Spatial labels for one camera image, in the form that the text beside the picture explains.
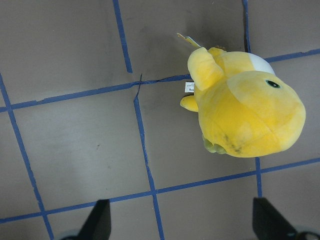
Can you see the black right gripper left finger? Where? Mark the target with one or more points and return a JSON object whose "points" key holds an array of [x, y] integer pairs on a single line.
{"points": [[98, 225]]}

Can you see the yellow plush toy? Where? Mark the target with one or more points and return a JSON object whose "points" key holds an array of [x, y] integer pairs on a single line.
{"points": [[244, 110]]}

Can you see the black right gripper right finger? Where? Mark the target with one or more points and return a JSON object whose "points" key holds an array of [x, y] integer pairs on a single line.
{"points": [[269, 224]]}

